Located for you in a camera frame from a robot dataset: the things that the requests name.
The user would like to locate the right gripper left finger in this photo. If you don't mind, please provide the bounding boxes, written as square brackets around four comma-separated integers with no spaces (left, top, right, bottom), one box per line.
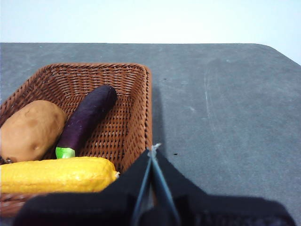
[12,147,153,226]

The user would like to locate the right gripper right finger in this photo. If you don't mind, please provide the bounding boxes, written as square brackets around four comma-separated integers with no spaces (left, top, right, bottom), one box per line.
[152,143,296,226]

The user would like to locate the yellow corn cob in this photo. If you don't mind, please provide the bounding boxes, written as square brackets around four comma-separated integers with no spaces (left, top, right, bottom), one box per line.
[0,156,121,195]

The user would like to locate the brown wicker basket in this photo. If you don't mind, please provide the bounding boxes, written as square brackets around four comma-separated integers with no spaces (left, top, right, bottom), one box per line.
[0,62,153,212]

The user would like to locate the purple eggplant with green stem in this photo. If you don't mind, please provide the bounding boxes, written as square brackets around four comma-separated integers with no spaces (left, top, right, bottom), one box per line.
[55,84,118,160]

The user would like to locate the brown potato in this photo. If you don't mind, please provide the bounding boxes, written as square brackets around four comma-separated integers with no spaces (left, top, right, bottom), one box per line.
[0,100,68,164]

